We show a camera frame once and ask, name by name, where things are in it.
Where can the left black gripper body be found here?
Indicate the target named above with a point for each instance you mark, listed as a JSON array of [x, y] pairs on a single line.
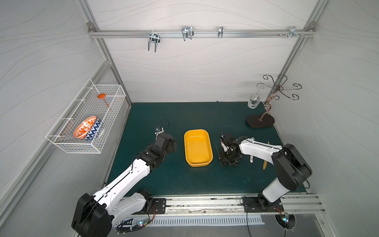
[[170, 142]]

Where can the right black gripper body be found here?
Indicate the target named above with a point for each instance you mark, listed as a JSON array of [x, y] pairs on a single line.
[[226, 152]]

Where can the yellow plastic storage box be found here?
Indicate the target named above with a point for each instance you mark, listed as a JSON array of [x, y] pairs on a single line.
[[198, 149]]

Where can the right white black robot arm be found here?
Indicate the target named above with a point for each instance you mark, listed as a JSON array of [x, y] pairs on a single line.
[[291, 169]]

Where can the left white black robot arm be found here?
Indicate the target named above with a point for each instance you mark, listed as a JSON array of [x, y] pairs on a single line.
[[95, 215]]

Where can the metal spoon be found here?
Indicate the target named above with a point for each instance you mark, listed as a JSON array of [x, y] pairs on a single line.
[[251, 158]]

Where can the green table mat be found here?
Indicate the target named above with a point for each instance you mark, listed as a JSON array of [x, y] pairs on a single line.
[[174, 176]]

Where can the metal hook tree stand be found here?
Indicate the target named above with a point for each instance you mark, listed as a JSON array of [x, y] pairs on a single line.
[[265, 119]]

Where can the clear glass cup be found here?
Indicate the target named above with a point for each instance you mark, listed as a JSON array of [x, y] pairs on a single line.
[[254, 101]]

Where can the blue white patterned bowl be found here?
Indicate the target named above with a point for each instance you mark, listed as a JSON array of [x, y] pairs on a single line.
[[92, 133]]

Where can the orange small spoon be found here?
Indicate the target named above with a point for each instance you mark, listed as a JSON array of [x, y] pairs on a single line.
[[102, 96]]

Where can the orange white patterned bowl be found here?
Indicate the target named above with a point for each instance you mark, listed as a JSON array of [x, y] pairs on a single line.
[[84, 127]]

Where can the round black floor port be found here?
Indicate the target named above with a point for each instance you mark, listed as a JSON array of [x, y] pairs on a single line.
[[286, 221]]

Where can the double metal hook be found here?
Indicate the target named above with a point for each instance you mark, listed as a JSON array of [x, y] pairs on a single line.
[[154, 39]]

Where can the metal clamp hook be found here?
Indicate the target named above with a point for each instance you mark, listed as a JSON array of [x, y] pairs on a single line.
[[187, 32]]

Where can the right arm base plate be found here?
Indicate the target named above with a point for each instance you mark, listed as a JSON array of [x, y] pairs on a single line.
[[251, 204]]

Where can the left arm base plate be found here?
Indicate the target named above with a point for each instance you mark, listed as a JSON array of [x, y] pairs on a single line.
[[154, 205]]

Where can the white wire basket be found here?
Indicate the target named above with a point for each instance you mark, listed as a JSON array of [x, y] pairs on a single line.
[[84, 105]]

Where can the white vented cable duct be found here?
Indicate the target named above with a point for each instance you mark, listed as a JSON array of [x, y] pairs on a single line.
[[226, 220]]

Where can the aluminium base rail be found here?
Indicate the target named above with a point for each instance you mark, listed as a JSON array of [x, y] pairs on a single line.
[[229, 204]]

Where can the aluminium top rail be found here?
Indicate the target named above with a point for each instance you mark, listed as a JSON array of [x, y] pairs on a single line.
[[209, 34]]

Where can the right metal bracket hook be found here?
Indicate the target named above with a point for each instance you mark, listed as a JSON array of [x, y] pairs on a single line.
[[292, 34]]

